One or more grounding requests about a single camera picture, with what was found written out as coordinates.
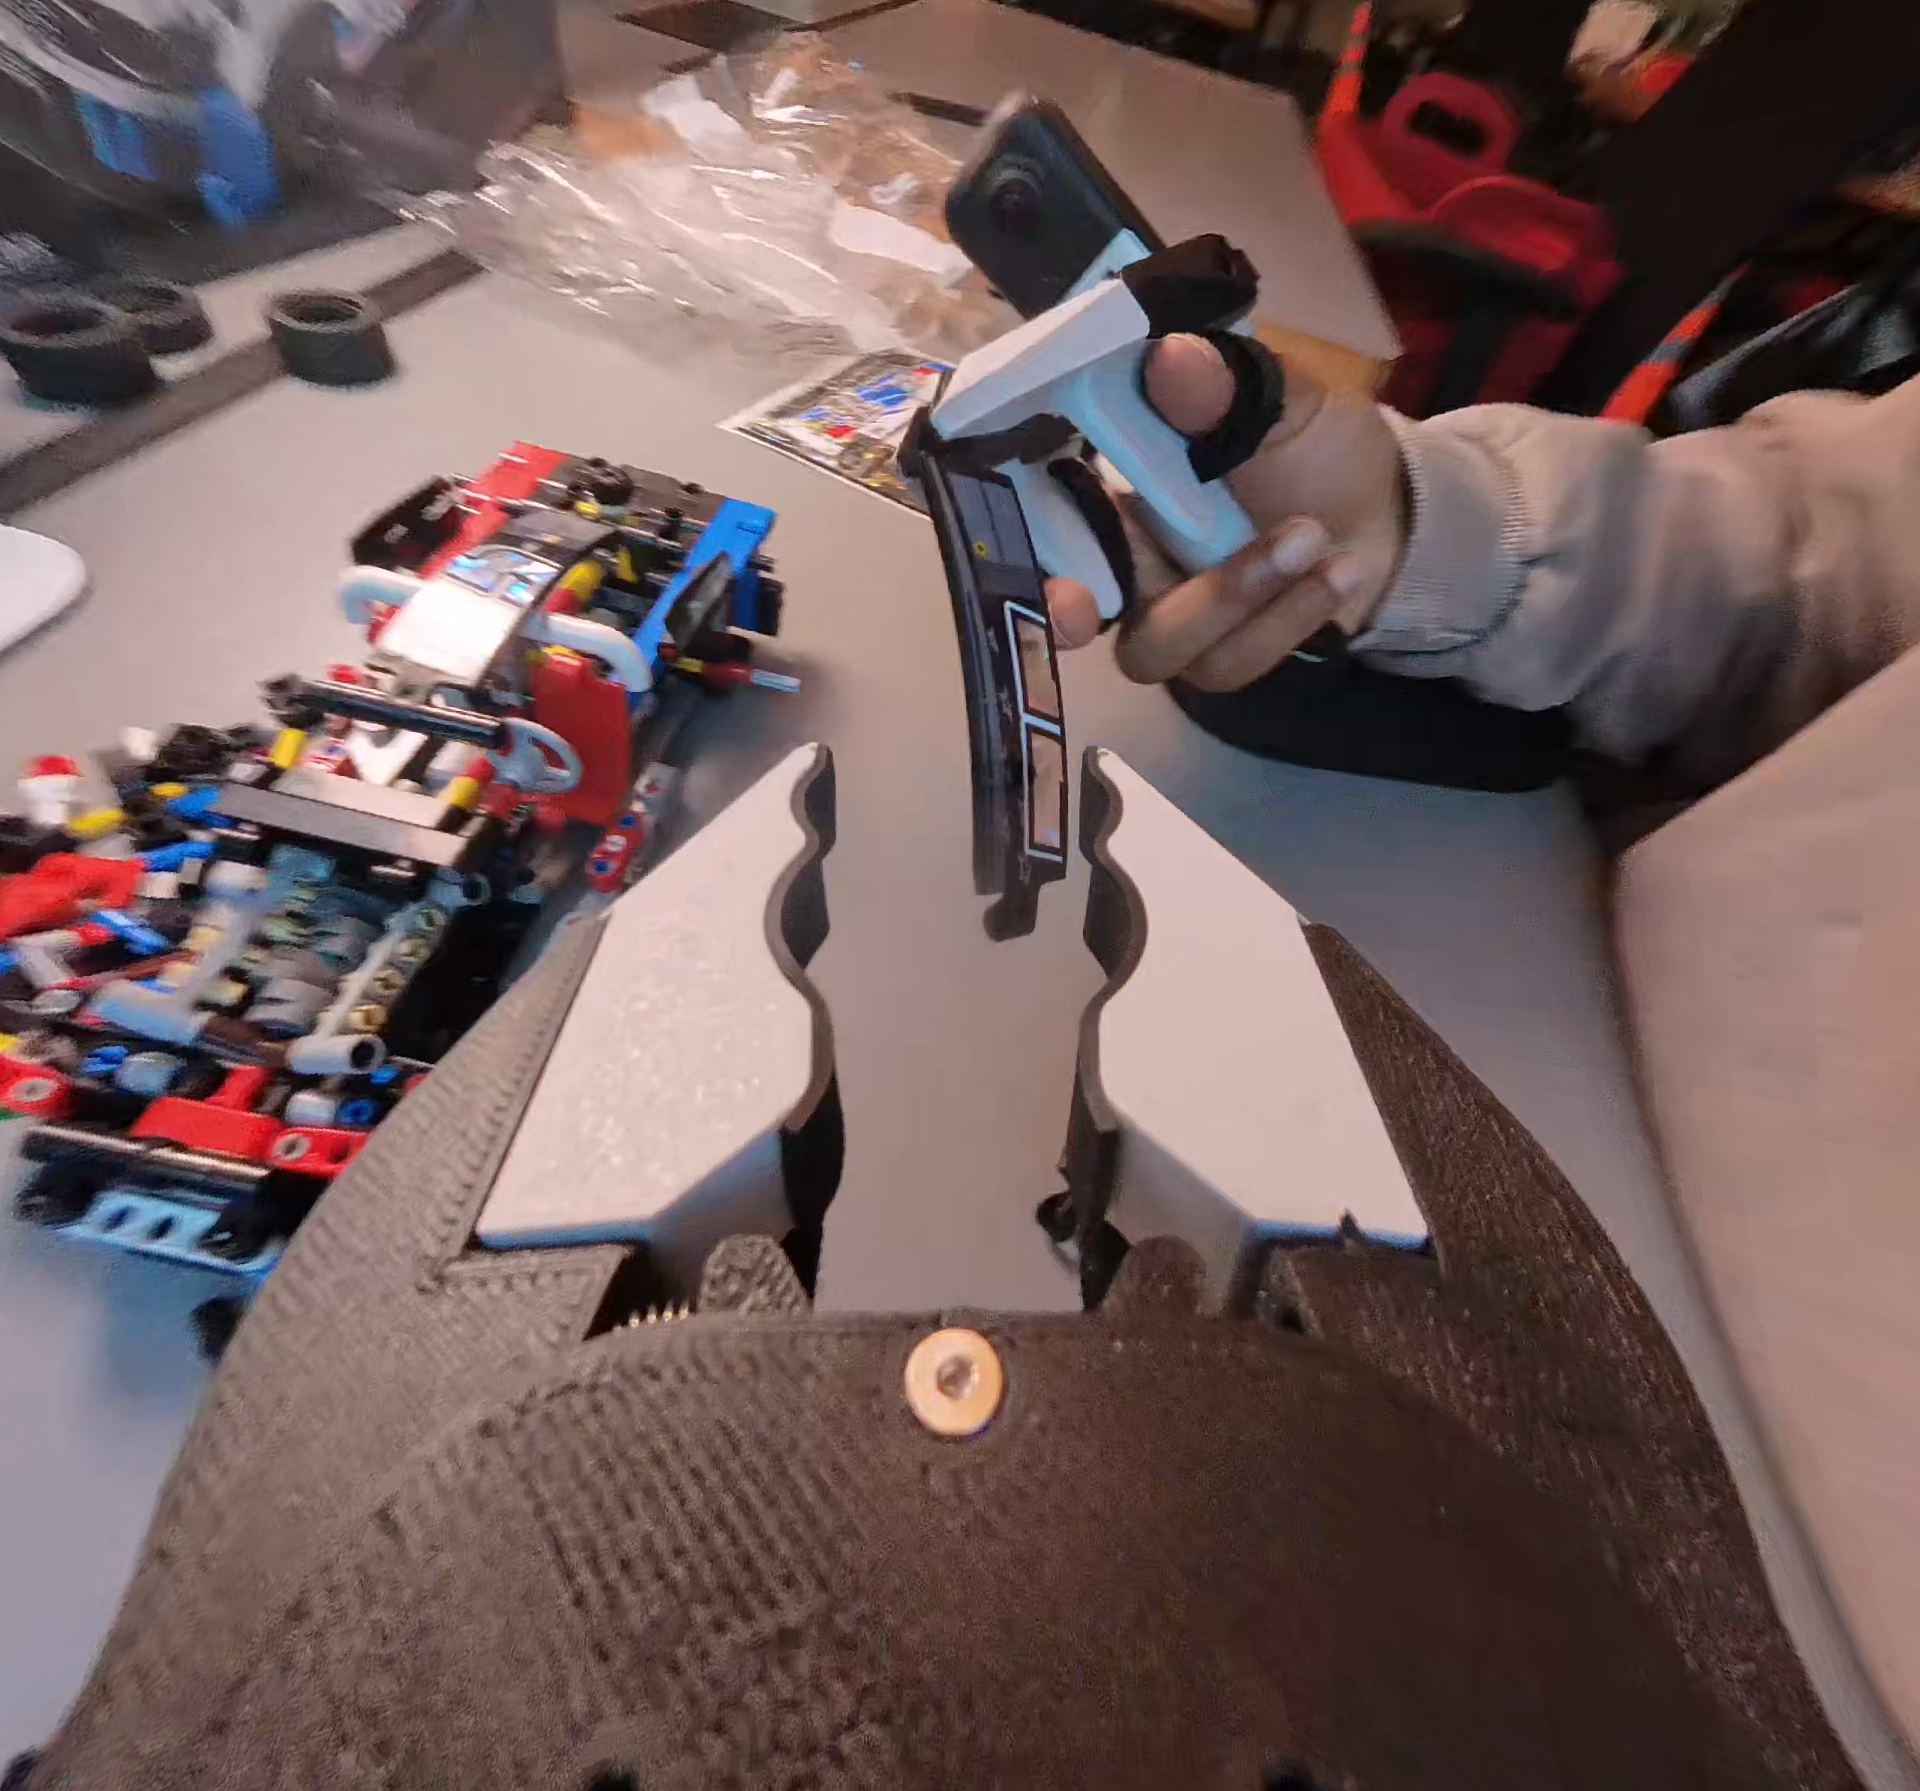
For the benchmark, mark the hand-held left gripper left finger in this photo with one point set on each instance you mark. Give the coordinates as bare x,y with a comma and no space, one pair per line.
674,1056

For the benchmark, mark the clear plastic bags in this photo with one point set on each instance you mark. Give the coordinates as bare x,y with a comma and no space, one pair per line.
720,216

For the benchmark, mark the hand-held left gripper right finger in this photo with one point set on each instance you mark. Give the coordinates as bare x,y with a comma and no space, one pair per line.
1230,1072

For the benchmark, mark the white rounded board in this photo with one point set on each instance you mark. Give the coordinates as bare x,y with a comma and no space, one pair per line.
30,584

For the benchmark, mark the black rounded case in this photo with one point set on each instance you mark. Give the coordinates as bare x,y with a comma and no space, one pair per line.
1381,742

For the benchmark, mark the lego race car model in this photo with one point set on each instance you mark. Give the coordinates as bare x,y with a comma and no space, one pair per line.
451,712

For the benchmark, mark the lego set box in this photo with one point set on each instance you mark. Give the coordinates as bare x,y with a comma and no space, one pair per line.
225,50

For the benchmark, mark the person's right hand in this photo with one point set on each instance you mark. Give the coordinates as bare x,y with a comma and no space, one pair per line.
1313,470

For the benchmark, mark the black curved lego panel with stickers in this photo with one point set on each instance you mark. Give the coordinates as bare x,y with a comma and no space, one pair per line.
1029,712

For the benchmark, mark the lego sticker sheet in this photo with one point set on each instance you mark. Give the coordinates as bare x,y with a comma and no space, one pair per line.
841,418

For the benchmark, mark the person's right forearm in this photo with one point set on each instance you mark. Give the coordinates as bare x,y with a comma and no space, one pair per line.
1650,562

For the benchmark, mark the red chair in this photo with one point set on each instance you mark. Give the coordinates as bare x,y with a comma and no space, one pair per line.
1471,230

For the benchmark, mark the black lego tire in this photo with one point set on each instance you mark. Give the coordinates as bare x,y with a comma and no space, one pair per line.
75,348
330,336
169,308

